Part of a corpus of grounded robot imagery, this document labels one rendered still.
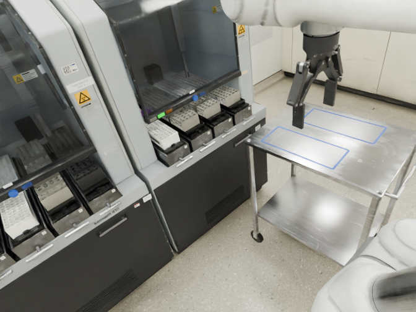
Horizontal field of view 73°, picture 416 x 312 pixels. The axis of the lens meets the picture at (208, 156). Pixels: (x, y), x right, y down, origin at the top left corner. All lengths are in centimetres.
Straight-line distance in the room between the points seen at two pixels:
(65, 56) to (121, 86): 23
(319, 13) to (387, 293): 50
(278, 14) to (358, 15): 12
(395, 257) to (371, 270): 12
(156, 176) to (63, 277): 61
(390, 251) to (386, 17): 56
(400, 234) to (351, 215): 93
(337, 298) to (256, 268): 113
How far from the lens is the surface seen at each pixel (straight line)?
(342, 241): 164
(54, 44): 114
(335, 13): 48
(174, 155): 139
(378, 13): 47
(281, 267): 184
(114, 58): 121
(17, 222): 134
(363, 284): 72
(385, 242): 85
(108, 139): 129
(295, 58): 368
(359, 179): 117
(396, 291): 64
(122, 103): 126
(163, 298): 185
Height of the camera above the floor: 161
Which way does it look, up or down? 38 degrees down
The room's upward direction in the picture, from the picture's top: 12 degrees counter-clockwise
